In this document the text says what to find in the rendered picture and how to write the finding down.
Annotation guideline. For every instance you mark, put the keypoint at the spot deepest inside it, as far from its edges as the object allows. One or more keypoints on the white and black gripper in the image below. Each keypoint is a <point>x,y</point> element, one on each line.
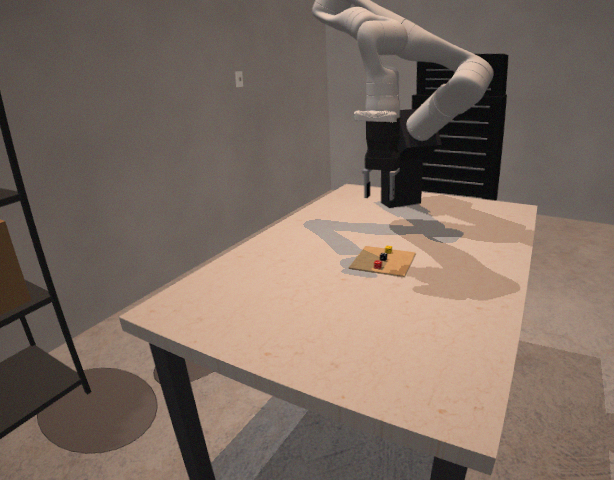
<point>382,138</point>

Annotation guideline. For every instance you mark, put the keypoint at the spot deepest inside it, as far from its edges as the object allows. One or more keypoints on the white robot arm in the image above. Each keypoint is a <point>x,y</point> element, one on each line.
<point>467,86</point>

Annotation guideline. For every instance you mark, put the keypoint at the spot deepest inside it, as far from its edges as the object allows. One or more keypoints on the orange square mat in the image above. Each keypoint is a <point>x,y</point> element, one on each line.
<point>397,263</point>

